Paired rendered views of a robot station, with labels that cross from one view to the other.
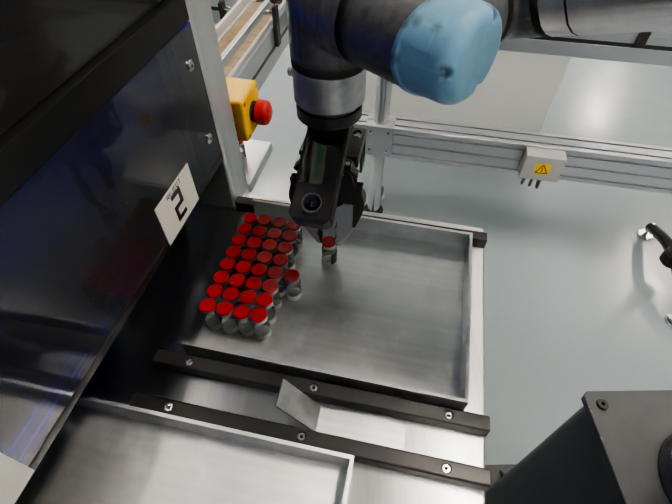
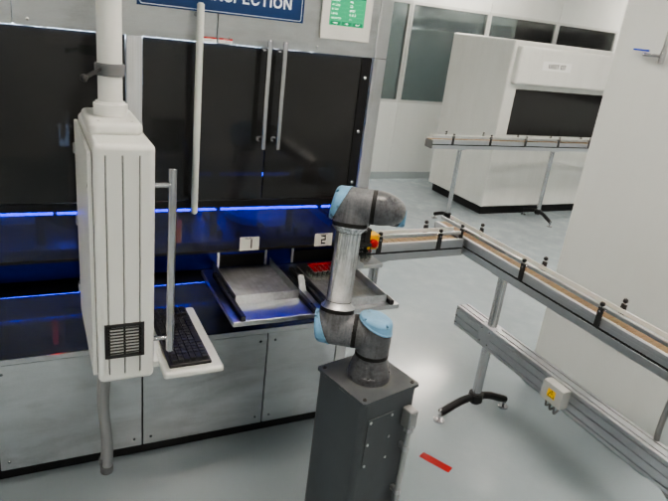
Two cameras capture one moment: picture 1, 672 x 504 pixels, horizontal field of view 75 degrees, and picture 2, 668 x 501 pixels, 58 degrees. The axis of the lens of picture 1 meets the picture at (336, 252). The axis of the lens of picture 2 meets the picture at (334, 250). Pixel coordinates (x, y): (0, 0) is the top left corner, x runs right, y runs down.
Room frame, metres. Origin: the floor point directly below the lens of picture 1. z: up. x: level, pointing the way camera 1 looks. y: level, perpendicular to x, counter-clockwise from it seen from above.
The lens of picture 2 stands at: (-1.17, -1.76, 1.93)
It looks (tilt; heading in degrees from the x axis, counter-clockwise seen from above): 21 degrees down; 50
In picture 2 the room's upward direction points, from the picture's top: 7 degrees clockwise
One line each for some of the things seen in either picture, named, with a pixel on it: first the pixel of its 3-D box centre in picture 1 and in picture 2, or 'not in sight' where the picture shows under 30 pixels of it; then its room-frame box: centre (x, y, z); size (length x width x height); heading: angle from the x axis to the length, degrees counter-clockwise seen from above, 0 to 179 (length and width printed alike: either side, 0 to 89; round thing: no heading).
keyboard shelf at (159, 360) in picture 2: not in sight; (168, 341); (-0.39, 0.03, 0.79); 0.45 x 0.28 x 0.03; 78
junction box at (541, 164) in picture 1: (541, 164); (555, 393); (1.12, -0.66, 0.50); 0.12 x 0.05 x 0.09; 78
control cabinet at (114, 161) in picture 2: not in sight; (112, 237); (-0.56, 0.08, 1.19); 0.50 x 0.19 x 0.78; 78
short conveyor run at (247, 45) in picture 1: (224, 61); (403, 241); (0.95, 0.25, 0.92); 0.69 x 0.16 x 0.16; 168
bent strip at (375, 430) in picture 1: (343, 414); (306, 288); (0.17, -0.01, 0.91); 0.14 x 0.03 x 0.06; 79
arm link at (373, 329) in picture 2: not in sight; (372, 332); (0.12, -0.47, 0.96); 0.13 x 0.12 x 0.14; 135
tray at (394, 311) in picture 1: (341, 290); (340, 283); (0.35, -0.01, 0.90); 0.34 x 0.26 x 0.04; 78
